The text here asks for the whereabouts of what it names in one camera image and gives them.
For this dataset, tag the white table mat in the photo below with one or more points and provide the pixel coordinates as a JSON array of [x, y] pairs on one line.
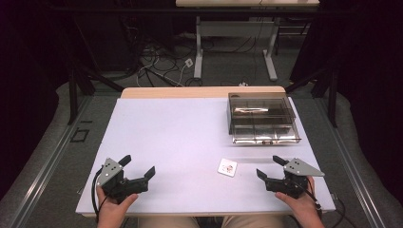
[[177, 139]]

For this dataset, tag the small white plug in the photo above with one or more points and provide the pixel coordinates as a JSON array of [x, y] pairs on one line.
[[243, 84]]

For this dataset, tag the white metal-legged desk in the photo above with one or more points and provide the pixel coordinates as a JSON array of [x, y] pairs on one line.
[[234, 29]]

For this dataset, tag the clear brown storage case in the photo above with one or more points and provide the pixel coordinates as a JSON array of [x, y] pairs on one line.
[[259, 104]]

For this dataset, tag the person's right hand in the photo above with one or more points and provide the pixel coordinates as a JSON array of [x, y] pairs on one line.
[[304, 207]]

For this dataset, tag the small white square packet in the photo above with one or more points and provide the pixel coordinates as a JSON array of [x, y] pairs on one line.
[[227, 167]]

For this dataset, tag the dark curtain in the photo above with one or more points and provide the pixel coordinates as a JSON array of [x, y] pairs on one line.
[[28, 79], [370, 79]]

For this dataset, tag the black metal stand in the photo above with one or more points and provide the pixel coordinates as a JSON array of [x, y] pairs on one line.
[[76, 85], [331, 95]]

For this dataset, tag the clear compartment drawer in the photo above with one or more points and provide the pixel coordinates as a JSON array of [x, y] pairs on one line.
[[266, 134]]

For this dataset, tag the person's legs in beige pants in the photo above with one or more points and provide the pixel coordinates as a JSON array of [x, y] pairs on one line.
[[253, 222]]

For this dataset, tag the white power adapter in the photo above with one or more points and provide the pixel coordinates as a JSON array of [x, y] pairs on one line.
[[188, 62]]

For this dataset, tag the person's left hand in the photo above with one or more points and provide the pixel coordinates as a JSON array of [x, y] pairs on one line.
[[112, 210]]

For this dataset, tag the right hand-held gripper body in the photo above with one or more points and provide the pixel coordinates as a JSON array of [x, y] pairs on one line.
[[296, 182]]

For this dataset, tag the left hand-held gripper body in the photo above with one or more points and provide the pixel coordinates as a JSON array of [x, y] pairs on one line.
[[111, 172]]

